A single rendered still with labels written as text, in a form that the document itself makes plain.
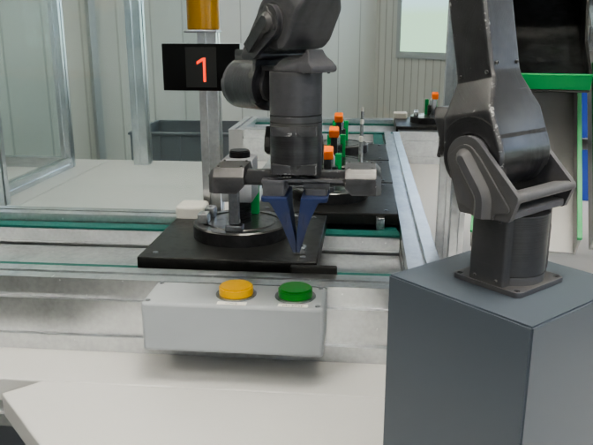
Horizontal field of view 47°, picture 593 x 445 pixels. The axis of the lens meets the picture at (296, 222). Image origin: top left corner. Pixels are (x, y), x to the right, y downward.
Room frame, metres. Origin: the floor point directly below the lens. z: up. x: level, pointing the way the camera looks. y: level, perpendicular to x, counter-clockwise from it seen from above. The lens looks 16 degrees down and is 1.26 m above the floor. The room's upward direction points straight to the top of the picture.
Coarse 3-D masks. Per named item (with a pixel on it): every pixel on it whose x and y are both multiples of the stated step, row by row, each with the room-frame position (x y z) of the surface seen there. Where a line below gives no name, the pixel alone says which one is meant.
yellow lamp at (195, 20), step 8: (192, 0) 1.07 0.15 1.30; (200, 0) 1.07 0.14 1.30; (208, 0) 1.07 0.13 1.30; (216, 0) 1.09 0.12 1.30; (192, 8) 1.08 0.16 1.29; (200, 8) 1.07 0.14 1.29; (208, 8) 1.07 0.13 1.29; (216, 8) 1.09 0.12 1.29; (192, 16) 1.08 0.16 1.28; (200, 16) 1.07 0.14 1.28; (208, 16) 1.07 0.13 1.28; (216, 16) 1.08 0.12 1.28; (192, 24) 1.08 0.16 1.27; (200, 24) 1.07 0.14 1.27; (208, 24) 1.07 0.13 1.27; (216, 24) 1.08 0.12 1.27
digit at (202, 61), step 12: (192, 48) 1.07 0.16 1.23; (204, 48) 1.07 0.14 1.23; (192, 60) 1.07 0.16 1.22; (204, 60) 1.07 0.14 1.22; (192, 72) 1.07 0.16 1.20; (204, 72) 1.07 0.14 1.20; (216, 72) 1.07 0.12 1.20; (192, 84) 1.07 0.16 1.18; (204, 84) 1.07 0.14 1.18; (216, 84) 1.07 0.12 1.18
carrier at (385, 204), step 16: (336, 160) 1.25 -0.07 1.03; (336, 192) 1.15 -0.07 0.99; (384, 192) 1.24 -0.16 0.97; (272, 208) 1.12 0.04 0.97; (320, 208) 1.12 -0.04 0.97; (336, 208) 1.12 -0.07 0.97; (352, 208) 1.12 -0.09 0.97; (368, 208) 1.12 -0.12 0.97; (384, 208) 1.12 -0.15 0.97; (368, 224) 1.09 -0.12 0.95
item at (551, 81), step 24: (528, 0) 1.09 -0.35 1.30; (552, 0) 1.08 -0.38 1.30; (576, 0) 1.05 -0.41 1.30; (528, 24) 1.02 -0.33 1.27; (552, 24) 1.01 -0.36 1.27; (576, 24) 1.00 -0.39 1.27; (528, 48) 0.95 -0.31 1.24; (552, 48) 0.95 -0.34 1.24; (576, 48) 0.94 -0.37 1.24; (528, 72) 0.89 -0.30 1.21; (552, 72) 0.89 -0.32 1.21; (576, 72) 0.88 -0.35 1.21
